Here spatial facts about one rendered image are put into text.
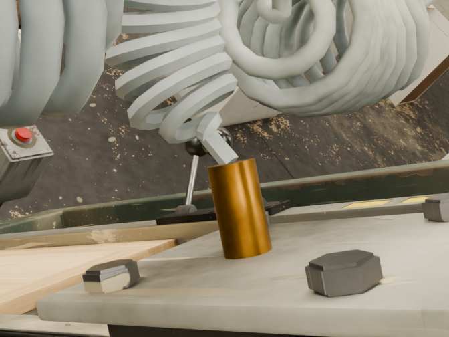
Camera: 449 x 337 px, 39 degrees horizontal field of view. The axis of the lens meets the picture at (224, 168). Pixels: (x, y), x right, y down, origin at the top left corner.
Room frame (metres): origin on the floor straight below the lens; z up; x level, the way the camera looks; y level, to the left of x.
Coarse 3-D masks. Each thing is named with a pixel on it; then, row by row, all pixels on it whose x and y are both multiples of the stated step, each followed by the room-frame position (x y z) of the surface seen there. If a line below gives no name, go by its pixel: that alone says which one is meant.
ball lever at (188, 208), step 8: (184, 144) 0.76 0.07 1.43; (192, 144) 0.76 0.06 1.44; (200, 144) 0.76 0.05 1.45; (192, 152) 0.76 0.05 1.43; (200, 152) 0.76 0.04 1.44; (192, 160) 0.75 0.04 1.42; (192, 168) 0.74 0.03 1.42; (192, 176) 0.73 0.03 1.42; (192, 184) 0.73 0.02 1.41; (192, 192) 0.72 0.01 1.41; (176, 208) 0.70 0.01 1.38; (184, 208) 0.69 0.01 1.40; (192, 208) 0.70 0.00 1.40
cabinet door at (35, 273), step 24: (168, 240) 0.66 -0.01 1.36; (0, 264) 0.63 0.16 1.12; (24, 264) 0.61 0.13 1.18; (48, 264) 0.60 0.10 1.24; (72, 264) 0.58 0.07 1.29; (96, 264) 0.55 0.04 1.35; (0, 288) 0.48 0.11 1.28; (24, 288) 0.46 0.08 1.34; (48, 288) 0.46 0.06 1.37; (0, 312) 0.40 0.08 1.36; (24, 312) 0.43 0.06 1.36
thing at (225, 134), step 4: (220, 128) 0.65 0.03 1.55; (224, 128) 0.66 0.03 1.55; (220, 132) 0.65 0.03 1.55; (224, 132) 0.65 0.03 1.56; (228, 132) 0.66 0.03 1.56; (224, 136) 0.65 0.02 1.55; (228, 136) 0.65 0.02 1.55; (228, 140) 0.65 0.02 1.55; (232, 140) 0.66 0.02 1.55; (232, 144) 0.66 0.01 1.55; (204, 148) 0.64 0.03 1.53; (208, 152) 0.64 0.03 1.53; (212, 156) 0.64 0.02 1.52; (264, 200) 0.68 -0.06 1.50; (264, 204) 0.68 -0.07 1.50
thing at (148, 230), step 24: (288, 216) 0.64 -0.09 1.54; (312, 216) 0.63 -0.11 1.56; (336, 216) 0.62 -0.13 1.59; (360, 216) 0.62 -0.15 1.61; (0, 240) 0.75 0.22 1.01; (24, 240) 0.74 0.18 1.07; (48, 240) 0.73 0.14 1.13; (72, 240) 0.71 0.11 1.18; (96, 240) 0.70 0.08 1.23; (120, 240) 0.69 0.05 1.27; (144, 240) 0.68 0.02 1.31
